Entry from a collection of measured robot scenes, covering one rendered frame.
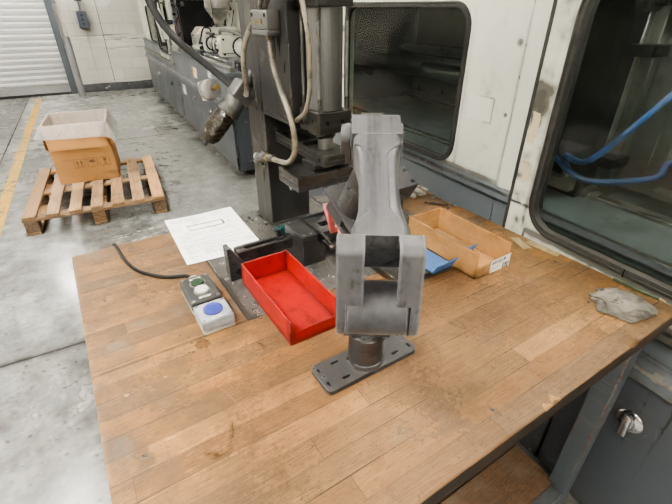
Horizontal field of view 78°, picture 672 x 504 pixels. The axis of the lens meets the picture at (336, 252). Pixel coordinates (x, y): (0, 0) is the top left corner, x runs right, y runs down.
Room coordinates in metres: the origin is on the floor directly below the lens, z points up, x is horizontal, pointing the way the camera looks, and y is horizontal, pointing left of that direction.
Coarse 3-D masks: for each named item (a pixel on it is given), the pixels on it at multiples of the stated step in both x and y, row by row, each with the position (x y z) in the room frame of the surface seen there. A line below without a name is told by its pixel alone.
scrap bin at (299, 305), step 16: (272, 256) 0.85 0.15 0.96; (288, 256) 0.86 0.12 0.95; (256, 272) 0.83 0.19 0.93; (272, 272) 0.85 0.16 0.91; (288, 272) 0.86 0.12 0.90; (304, 272) 0.79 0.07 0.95; (256, 288) 0.74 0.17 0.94; (272, 288) 0.79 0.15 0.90; (288, 288) 0.79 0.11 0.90; (304, 288) 0.79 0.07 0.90; (320, 288) 0.73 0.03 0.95; (272, 304) 0.67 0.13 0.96; (288, 304) 0.73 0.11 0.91; (304, 304) 0.73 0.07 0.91; (320, 304) 0.73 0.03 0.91; (272, 320) 0.67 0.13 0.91; (288, 320) 0.61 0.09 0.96; (304, 320) 0.68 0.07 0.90; (320, 320) 0.68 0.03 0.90; (288, 336) 0.61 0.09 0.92; (304, 336) 0.62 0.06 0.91
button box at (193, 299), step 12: (120, 252) 0.95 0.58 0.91; (156, 276) 0.84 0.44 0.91; (168, 276) 0.84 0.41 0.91; (180, 276) 0.84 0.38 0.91; (192, 276) 0.81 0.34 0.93; (204, 276) 0.81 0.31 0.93; (192, 288) 0.76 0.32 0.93; (216, 288) 0.76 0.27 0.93; (192, 300) 0.71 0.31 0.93; (204, 300) 0.71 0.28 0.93; (192, 312) 0.71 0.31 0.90
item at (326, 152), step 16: (288, 144) 1.07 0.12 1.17; (304, 144) 1.04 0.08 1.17; (320, 144) 0.97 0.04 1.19; (336, 144) 1.01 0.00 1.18; (304, 160) 0.98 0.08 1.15; (320, 160) 0.93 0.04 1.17; (336, 160) 0.93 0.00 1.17; (288, 176) 0.93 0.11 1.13; (304, 176) 0.90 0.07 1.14; (320, 176) 0.92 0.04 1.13; (336, 176) 0.95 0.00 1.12
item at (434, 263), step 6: (426, 252) 0.93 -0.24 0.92; (432, 252) 0.93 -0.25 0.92; (426, 258) 0.90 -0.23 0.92; (432, 258) 0.90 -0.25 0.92; (438, 258) 0.90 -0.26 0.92; (456, 258) 0.86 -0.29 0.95; (426, 264) 0.87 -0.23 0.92; (432, 264) 0.87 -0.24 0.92; (438, 264) 0.87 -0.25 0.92; (444, 264) 0.83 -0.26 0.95; (450, 264) 0.86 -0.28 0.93; (432, 270) 0.84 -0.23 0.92; (438, 270) 0.84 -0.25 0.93
